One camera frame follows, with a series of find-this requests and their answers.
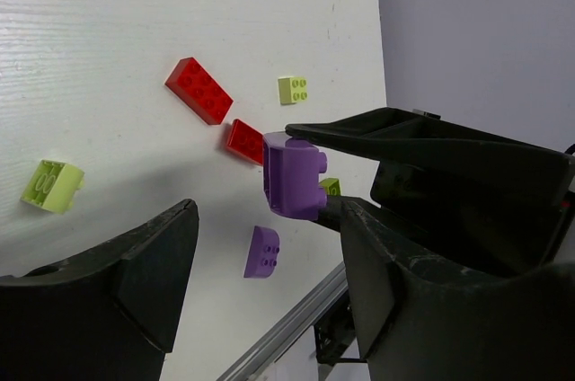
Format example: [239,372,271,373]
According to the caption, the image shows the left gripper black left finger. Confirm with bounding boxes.
[1,199,199,380]

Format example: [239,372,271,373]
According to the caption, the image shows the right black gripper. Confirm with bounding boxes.
[285,107,574,276]

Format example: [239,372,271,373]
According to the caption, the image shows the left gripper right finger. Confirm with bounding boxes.
[341,200,574,380]

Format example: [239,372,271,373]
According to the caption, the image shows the dark green lego brick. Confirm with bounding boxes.
[320,177,341,196]

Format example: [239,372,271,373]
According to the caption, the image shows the light green lego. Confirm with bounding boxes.
[278,76,308,105]
[21,159,84,214]

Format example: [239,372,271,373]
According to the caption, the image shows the red lego short brick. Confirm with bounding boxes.
[225,119,263,165]

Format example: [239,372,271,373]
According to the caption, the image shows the purple flat lego brick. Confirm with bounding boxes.
[243,226,280,279]

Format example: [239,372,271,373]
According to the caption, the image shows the red lego long brick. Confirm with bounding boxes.
[164,58,234,125]

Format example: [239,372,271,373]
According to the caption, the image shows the aluminium table frame rail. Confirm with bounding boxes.
[217,262,348,381]

